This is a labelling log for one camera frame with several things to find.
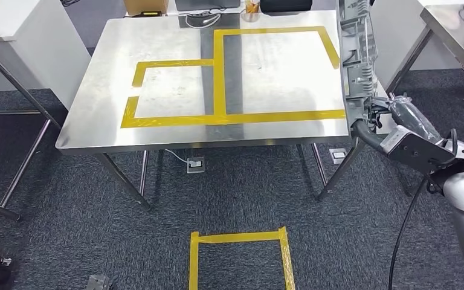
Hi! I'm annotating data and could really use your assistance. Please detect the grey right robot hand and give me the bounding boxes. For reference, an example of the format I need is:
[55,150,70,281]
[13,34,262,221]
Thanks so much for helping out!
[351,94,443,151]

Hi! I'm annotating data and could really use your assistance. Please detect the grey plastic wheel hubcap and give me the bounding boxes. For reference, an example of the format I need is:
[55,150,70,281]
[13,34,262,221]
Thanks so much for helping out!
[336,0,379,140]

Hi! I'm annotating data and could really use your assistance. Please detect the yellow tape on workbench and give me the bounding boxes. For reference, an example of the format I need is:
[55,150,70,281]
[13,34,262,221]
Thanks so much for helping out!
[120,25,347,129]

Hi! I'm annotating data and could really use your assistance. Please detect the steel workbench table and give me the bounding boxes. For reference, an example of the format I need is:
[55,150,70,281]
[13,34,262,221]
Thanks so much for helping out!
[55,10,367,211]

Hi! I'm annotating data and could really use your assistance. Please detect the white block desk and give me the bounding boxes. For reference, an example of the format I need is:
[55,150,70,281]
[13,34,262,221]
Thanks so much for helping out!
[0,0,92,111]
[370,0,463,134]

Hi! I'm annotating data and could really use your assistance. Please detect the steel floor socket plate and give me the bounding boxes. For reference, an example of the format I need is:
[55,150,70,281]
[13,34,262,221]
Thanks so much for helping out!
[329,148,347,166]
[187,156,206,175]

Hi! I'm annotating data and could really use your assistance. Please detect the black case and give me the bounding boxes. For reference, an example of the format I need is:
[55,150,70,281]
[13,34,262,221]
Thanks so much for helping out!
[260,0,313,14]

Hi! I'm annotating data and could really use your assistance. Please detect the clear drink cup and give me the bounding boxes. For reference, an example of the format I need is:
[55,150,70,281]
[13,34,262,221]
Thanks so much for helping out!
[245,0,261,23]

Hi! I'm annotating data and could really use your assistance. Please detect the grey equipment case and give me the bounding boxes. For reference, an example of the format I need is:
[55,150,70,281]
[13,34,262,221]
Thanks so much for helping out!
[175,0,242,12]

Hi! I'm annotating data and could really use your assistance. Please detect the yellow floor tape square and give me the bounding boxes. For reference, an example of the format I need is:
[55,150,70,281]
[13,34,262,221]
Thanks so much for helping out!
[188,226,297,290]

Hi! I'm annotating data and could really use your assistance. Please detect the brown cardboard box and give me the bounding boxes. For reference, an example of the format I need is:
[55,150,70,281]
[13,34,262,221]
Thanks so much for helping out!
[123,0,170,17]

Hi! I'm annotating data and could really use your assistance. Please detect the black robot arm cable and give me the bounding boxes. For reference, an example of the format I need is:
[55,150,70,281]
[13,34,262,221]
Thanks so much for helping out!
[388,127,459,290]

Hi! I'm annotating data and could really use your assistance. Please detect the coiled white cable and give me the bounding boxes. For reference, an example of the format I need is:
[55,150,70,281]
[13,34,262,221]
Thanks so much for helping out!
[184,11,222,30]

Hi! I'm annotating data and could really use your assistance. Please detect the white socket cable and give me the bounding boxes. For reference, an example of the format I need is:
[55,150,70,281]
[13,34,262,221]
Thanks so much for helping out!
[164,149,193,166]

